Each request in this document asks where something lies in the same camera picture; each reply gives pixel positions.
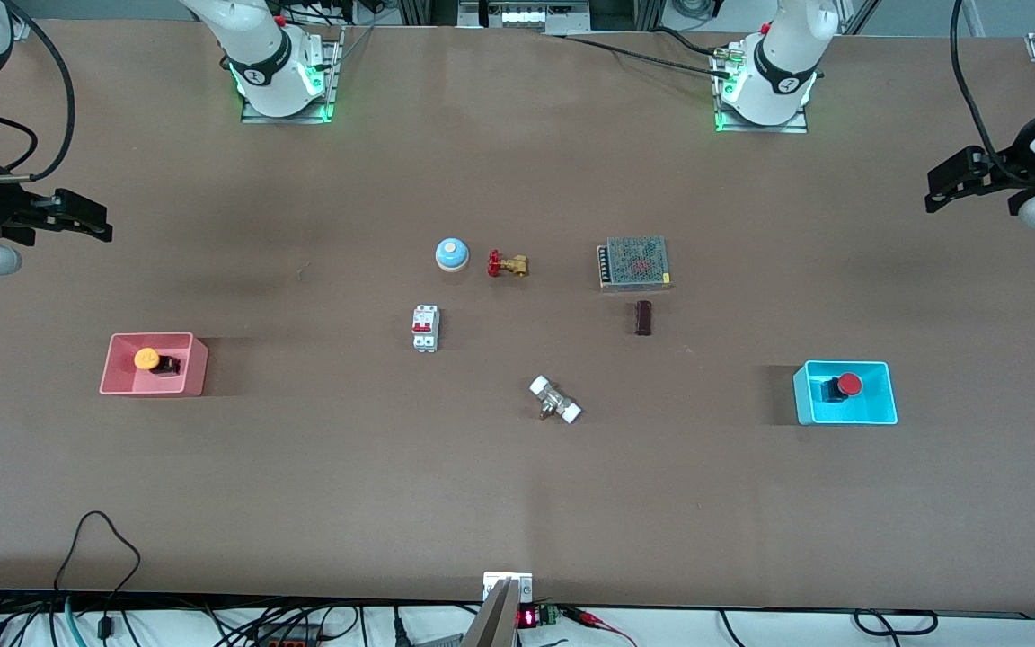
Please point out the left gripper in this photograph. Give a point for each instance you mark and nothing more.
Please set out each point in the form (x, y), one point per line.
(1009, 171)

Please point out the yellow push button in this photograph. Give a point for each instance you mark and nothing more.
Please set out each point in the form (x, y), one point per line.
(146, 358)

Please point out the red push button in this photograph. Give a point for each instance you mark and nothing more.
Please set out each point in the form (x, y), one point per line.
(849, 384)

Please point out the pink plastic box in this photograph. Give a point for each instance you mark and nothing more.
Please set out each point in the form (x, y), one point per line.
(122, 382)

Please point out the cyan plastic box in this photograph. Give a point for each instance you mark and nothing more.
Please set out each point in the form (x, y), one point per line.
(877, 409)

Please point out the metal mesh power supply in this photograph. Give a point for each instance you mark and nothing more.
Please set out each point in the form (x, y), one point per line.
(636, 262)

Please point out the dark brown cylinder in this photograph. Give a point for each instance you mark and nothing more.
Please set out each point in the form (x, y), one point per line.
(644, 317)

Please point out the white circuit breaker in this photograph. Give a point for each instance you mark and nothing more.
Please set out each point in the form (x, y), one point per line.
(425, 328)

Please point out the blue round bell button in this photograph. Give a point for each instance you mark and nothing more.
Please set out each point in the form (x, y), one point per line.
(452, 256)

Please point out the grey rack equipment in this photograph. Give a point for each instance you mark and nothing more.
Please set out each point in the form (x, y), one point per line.
(526, 16)

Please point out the metal fitting white caps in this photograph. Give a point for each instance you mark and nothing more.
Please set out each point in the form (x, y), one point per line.
(555, 400)

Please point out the black power strip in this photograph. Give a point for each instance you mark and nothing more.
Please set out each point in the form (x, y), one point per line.
(288, 638)

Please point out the red LED display module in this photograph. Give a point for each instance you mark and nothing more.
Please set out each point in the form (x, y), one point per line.
(526, 617)

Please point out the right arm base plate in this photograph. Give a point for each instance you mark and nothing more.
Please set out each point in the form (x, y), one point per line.
(288, 119)

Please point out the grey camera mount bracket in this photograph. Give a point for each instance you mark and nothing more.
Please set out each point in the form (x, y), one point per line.
(499, 620)

